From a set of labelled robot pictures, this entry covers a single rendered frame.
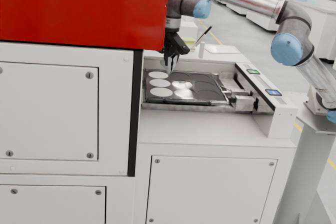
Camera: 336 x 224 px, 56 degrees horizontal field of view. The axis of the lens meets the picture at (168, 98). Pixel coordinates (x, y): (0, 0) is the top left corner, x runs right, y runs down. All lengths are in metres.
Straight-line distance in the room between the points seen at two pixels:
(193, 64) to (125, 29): 0.94
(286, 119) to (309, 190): 0.68
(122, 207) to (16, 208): 0.33
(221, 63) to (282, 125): 0.57
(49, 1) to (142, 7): 0.22
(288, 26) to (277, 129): 0.40
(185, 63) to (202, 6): 0.49
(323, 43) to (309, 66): 4.82
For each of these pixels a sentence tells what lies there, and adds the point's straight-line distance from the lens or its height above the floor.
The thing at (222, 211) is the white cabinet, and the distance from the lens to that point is 1.44.
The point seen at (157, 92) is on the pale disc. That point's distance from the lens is 1.39.
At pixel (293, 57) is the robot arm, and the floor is 1.16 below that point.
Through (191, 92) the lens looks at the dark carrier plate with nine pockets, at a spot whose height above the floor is 0.90.
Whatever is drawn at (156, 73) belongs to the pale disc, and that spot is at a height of 0.90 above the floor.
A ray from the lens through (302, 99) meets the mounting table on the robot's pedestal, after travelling 1.85.
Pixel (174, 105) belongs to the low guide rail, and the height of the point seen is 0.84.
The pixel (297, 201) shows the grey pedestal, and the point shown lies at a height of 0.29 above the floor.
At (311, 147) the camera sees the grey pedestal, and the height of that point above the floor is 0.63.
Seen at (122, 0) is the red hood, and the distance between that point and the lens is 0.80.
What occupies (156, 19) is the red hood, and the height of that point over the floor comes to 1.31.
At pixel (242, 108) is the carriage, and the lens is 1.45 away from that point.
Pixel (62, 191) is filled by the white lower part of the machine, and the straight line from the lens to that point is 1.07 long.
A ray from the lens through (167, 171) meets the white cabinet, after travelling 1.26.
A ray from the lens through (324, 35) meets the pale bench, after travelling 6.10.
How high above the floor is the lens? 1.45
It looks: 24 degrees down
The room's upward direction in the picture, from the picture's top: 6 degrees clockwise
